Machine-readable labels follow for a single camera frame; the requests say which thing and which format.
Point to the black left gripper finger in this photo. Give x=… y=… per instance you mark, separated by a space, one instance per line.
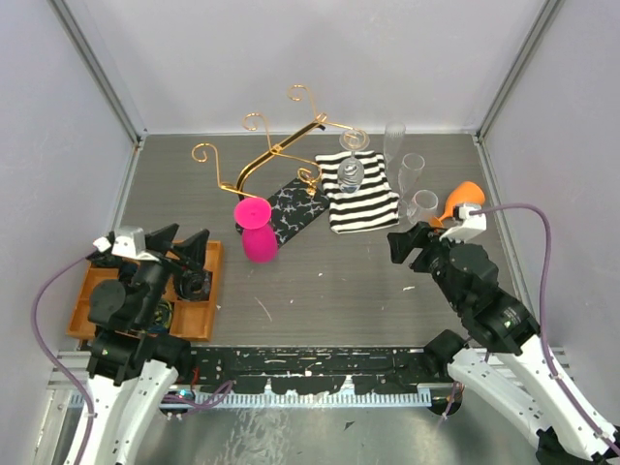
x=191 y=252
x=159 y=243

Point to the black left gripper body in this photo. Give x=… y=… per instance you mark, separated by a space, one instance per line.
x=158 y=274

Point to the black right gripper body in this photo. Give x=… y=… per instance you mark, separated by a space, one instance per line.
x=431 y=258

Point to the orange plastic wine glass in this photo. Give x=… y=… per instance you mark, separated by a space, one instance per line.
x=466 y=192

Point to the pink plastic wine glass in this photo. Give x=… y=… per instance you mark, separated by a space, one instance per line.
x=258 y=238

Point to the gold wine glass rack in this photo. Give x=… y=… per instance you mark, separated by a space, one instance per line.
x=258 y=178

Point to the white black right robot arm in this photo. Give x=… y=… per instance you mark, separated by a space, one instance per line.
x=541 y=401

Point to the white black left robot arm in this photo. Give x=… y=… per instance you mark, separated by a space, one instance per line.
x=129 y=369

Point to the clear stemmed wine glass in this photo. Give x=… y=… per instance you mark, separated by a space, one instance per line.
x=422 y=207

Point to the blue floral rolled tie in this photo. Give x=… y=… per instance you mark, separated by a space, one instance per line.
x=193 y=285

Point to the yellow blue rolled tie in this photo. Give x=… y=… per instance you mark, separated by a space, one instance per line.
x=162 y=317

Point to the orange wooden compartment tray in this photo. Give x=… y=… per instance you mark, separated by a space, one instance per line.
x=191 y=320

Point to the black white striped cloth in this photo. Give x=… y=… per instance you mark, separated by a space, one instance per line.
x=373 y=206

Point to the tall clear champagne flute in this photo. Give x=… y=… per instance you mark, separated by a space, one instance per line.
x=393 y=137

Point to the white slotted cable duct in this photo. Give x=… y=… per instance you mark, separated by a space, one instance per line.
x=345 y=398

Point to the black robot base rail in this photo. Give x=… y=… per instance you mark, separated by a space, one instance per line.
x=313 y=370

